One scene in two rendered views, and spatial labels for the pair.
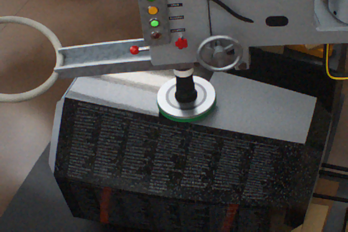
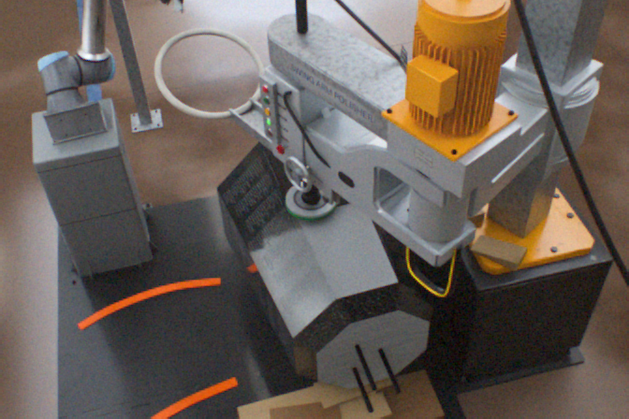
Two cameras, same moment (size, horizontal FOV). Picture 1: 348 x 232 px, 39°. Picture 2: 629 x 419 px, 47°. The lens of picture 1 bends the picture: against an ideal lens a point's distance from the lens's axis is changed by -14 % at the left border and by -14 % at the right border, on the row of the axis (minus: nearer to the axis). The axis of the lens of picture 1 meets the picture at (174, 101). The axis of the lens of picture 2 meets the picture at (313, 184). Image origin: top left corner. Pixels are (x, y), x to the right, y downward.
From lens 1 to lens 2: 182 cm
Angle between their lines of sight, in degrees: 34
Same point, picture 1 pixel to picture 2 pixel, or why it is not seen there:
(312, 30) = (373, 209)
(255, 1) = (331, 151)
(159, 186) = (254, 246)
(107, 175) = (240, 213)
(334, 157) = (485, 396)
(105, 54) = not seen: hidden behind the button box
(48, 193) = not seen: hidden behind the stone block
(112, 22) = not seen: hidden behind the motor
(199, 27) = (296, 146)
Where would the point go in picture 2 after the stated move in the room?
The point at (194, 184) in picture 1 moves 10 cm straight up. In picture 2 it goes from (269, 262) to (267, 247)
